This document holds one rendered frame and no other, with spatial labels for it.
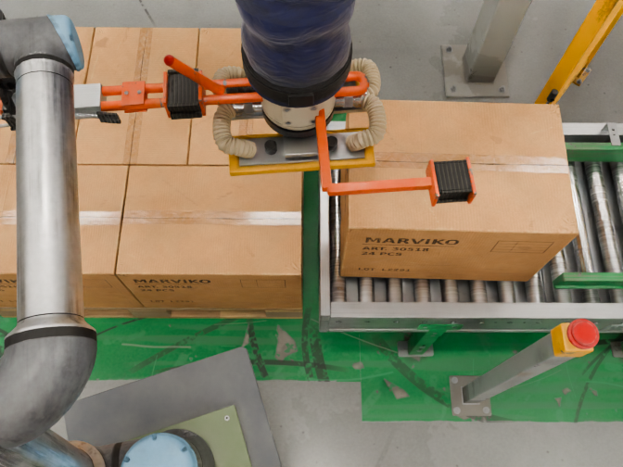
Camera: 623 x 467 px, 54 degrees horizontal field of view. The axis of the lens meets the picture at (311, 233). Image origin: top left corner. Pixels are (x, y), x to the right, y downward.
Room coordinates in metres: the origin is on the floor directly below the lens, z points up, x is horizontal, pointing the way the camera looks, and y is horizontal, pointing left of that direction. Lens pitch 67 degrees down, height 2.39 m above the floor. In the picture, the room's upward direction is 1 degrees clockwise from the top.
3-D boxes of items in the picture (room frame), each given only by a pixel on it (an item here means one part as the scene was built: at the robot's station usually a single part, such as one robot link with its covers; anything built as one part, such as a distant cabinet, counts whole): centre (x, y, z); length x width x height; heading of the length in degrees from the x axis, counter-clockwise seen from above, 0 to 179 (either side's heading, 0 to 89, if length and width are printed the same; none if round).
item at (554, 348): (0.34, -0.63, 0.50); 0.07 x 0.07 x 1.00; 1
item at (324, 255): (0.82, -0.04, 0.58); 0.70 x 0.03 x 0.06; 1
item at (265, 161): (0.72, 0.03, 1.17); 0.34 x 0.10 x 0.05; 96
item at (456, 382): (0.34, -0.63, 0.01); 0.15 x 0.15 x 0.03; 1
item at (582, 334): (0.34, -0.63, 1.02); 0.07 x 0.07 x 0.04
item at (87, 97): (0.77, 0.50, 1.26); 0.07 x 0.07 x 0.04; 6
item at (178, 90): (0.79, 0.29, 1.27); 0.10 x 0.08 x 0.06; 6
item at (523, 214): (0.82, -0.39, 0.75); 0.60 x 0.40 x 0.40; 90
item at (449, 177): (0.59, -0.29, 1.27); 0.09 x 0.08 x 0.05; 6
